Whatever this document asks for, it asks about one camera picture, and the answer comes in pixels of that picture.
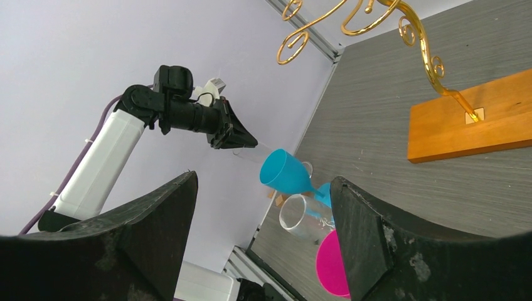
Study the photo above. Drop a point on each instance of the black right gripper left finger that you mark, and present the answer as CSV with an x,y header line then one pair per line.
x,y
132,252

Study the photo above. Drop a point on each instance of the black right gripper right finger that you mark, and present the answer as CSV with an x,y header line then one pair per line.
x,y
391,254

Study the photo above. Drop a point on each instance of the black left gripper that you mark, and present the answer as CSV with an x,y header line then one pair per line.
x,y
219,121

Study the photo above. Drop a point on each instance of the pink plastic wine glass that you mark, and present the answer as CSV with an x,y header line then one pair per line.
x,y
330,267

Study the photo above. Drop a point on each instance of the blue plastic wine glass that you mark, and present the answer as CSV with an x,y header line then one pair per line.
x,y
283,172

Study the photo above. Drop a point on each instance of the clear wine glass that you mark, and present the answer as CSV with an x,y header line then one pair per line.
x,y
306,218

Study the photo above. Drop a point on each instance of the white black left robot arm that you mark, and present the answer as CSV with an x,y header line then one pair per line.
x,y
88,188

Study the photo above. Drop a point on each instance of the orange wooden rack base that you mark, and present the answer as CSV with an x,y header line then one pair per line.
x,y
441,128

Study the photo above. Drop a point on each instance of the small wooden block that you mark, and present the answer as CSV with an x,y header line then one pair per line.
x,y
277,198

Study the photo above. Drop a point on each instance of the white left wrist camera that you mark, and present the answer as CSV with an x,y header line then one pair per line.
x,y
207,94

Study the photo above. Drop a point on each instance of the gold wire glass rack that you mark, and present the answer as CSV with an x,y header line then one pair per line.
x,y
396,32

